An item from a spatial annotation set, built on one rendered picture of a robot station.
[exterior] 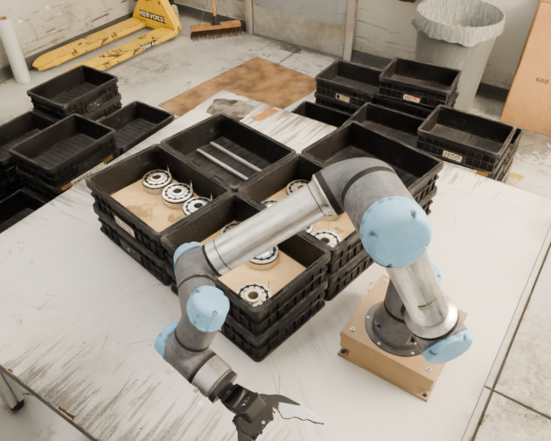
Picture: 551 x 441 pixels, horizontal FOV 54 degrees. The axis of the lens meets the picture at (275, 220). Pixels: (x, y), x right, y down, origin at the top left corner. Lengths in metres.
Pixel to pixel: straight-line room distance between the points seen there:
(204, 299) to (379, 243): 0.33
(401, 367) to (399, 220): 0.62
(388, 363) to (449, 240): 0.63
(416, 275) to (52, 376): 1.02
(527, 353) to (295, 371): 1.37
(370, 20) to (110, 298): 3.40
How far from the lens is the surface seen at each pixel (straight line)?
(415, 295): 1.11
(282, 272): 1.56
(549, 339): 2.73
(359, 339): 1.46
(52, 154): 2.85
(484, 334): 1.70
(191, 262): 1.09
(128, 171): 1.91
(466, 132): 2.96
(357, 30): 4.66
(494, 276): 1.87
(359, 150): 2.08
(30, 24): 4.94
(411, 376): 1.47
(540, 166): 3.77
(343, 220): 1.74
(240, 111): 2.55
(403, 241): 0.93
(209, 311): 0.98
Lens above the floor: 1.97
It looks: 41 degrees down
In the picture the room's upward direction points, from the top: straight up
